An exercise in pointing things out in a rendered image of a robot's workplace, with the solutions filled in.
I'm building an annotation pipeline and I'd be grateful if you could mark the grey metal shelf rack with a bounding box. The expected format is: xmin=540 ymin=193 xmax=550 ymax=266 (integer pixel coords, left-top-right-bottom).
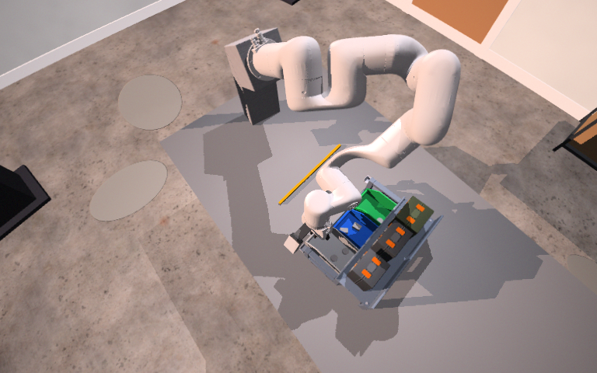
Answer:
xmin=299 ymin=176 xmax=444 ymax=310

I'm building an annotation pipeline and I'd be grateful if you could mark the yellow bar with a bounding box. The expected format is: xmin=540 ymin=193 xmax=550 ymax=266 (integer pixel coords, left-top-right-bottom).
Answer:
xmin=278 ymin=144 xmax=340 ymax=204

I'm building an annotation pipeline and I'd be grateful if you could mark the green open bin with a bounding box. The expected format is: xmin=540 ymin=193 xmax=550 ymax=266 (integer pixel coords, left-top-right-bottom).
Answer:
xmin=353 ymin=189 xmax=397 ymax=226

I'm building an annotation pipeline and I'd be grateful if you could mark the blue open bin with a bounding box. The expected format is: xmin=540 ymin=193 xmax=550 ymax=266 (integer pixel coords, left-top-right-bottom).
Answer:
xmin=334 ymin=209 xmax=378 ymax=249

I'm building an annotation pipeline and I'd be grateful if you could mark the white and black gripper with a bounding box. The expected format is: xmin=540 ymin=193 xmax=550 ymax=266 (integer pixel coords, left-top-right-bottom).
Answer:
xmin=302 ymin=212 xmax=333 ymax=241

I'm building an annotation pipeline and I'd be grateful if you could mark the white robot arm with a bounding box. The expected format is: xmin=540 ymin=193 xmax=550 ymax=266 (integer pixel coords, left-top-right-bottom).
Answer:
xmin=247 ymin=29 xmax=461 ymax=253

